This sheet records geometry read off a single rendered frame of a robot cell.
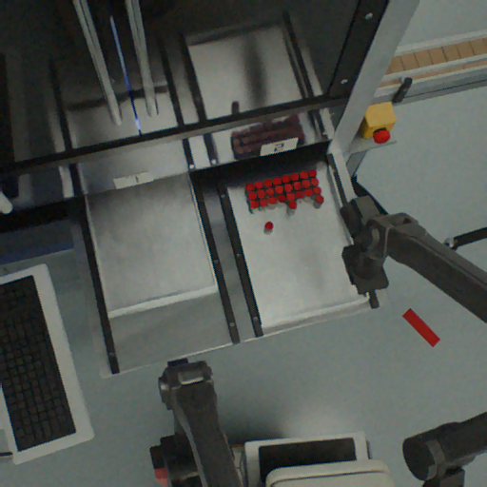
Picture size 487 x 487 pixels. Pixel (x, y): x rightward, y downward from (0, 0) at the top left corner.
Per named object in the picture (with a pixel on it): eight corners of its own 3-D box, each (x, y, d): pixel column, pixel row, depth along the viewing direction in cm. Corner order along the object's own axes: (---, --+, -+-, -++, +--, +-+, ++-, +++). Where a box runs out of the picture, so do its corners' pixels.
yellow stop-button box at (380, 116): (353, 113, 166) (360, 100, 159) (381, 107, 167) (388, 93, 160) (362, 141, 164) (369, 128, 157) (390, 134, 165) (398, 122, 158)
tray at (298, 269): (226, 192, 168) (227, 187, 164) (327, 170, 170) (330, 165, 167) (261, 325, 160) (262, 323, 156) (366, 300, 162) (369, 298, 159)
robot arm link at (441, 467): (438, 501, 117) (463, 491, 118) (442, 455, 113) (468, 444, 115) (406, 469, 124) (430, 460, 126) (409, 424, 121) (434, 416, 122)
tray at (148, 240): (81, 182, 167) (78, 176, 164) (184, 158, 170) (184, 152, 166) (109, 314, 159) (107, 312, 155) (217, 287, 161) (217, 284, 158)
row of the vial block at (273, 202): (247, 206, 167) (248, 201, 162) (318, 191, 168) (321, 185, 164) (249, 215, 166) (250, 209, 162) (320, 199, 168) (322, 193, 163)
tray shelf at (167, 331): (63, 188, 168) (61, 185, 166) (332, 127, 175) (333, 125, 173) (102, 379, 157) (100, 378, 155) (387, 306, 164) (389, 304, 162)
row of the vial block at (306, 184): (245, 198, 167) (246, 192, 163) (315, 183, 169) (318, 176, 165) (247, 206, 167) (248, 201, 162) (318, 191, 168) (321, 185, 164)
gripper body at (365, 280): (371, 243, 138) (378, 227, 131) (388, 288, 134) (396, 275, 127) (340, 250, 137) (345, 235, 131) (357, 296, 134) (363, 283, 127)
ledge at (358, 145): (333, 106, 177) (334, 103, 175) (379, 95, 178) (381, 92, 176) (348, 154, 174) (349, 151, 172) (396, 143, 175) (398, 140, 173)
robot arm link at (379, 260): (368, 261, 122) (397, 251, 123) (353, 228, 125) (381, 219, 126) (361, 274, 129) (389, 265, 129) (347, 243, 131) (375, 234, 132)
